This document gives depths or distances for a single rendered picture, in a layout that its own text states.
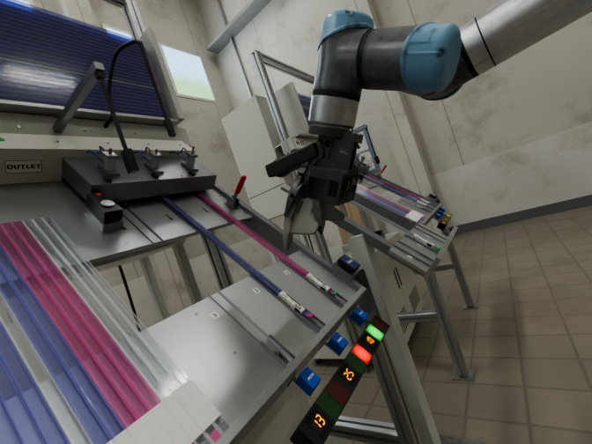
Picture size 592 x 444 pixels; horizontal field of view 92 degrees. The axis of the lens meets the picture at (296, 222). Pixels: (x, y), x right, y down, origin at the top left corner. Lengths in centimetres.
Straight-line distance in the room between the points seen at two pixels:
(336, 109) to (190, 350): 42
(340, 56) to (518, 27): 23
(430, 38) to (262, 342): 48
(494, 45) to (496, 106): 406
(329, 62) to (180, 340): 46
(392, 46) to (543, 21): 19
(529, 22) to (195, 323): 63
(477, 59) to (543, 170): 408
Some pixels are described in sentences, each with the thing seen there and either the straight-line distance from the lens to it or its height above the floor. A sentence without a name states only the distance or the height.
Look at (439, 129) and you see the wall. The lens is 461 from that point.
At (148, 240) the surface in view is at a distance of 68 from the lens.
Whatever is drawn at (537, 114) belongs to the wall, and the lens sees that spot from 459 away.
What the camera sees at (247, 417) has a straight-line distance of 43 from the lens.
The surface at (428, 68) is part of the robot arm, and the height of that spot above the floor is 106.
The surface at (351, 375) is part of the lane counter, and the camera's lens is 58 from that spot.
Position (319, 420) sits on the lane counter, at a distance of 51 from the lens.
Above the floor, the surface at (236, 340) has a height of 79.
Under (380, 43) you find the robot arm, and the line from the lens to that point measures 44.
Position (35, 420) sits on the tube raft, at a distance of 44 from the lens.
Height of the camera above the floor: 94
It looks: level
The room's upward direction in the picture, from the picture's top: 19 degrees counter-clockwise
